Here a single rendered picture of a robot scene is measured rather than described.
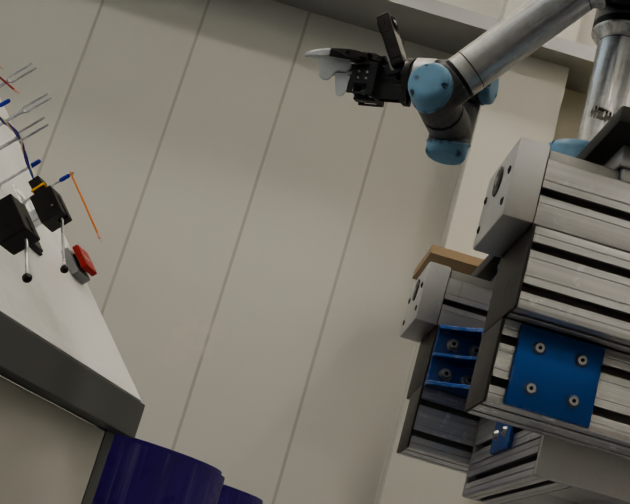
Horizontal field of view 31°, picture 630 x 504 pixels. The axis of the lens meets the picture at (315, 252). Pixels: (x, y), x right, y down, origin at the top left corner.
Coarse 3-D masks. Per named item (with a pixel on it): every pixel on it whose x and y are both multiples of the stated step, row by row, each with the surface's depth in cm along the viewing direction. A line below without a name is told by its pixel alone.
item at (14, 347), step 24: (0, 336) 157; (24, 336) 163; (0, 360) 158; (24, 360) 164; (48, 360) 171; (72, 360) 178; (24, 384) 171; (48, 384) 172; (72, 384) 179; (96, 384) 187; (72, 408) 185; (96, 408) 189; (120, 408) 198; (120, 432) 201
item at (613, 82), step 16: (608, 16) 197; (624, 16) 195; (592, 32) 201; (608, 32) 197; (624, 32) 196; (608, 48) 196; (624, 48) 195; (608, 64) 195; (624, 64) 194; (592, 80) 196; (608, 80) 193; (624, 80) 193; (592, 96) 194; (608, 96) 192; (624, 96) 192; (592, 112) 193; (608, 112) 191; (592, 128) 191
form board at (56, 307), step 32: (0, 128) 222; (0, 160) 207; (0, 192) 194; (0, 256) 173; (32, 256) 191; (0, 288) 163; (32, 288) 180; (64, 288) 200; (32, 320) 170; (64, 320) 187; (96, 320) 209; (64, 352) 177; (96, 352) 196; (128, 384) 205
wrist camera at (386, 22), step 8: (376, 16) 214; (384, 16) 213; (392, 16) 214; (384, 24) 213; (392, 24) 213; (384, 32) 212; (392, 32) 212; (384, 40) 212; (392, 40) 211; (400, 40) 215; (392, 48) 211; (400, 48) 212; (392, 56) 211; (400, 56) 210; (392, 64) 210; (400, 64) 210
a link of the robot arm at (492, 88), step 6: (438, 60) 207; (444, 60) 207; (498, 78) 206; (492, 84) 204; (498, 84) 207; (486, 90) 202; (492, 90) 204; (474, 96) 203; (480, 96) 203; (486, 96) 203; (492, 96) 205; (480, 102) 204; (486, 102) 204; (492, 102) 205
